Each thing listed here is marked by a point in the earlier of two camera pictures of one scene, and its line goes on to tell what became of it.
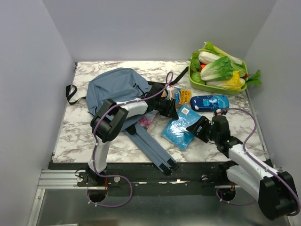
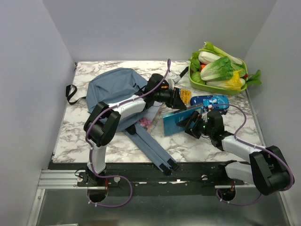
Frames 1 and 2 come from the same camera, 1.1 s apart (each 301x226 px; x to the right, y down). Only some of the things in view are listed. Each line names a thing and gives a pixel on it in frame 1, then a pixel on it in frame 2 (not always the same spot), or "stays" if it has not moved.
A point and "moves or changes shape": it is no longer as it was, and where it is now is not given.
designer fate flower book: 146,120 stays
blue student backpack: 123,85 stays
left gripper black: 171,111 -> 176,102
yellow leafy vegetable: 234,83 stays
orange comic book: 185,96 stays
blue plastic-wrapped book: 176,132 moves or changes shape
